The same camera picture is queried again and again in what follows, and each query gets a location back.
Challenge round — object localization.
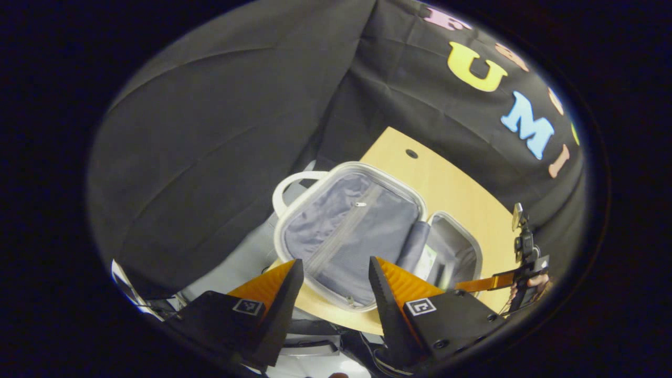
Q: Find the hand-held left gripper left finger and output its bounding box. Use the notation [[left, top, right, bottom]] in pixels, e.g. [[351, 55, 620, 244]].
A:
[[171, 258, 305, 369]]

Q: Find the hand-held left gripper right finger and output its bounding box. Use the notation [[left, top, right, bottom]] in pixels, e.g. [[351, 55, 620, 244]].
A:
[[369, 256, 506, 369]]

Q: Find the white suitcase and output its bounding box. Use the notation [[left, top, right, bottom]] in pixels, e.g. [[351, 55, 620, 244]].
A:
[[271, 161, 484, 314]]

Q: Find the black backdrop cloth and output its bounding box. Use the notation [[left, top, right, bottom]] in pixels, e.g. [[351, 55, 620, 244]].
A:
[[87, 0, 586, 300]]

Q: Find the black cable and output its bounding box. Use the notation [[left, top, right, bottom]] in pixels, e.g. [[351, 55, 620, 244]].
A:
[[362, 333, 415, 377]]

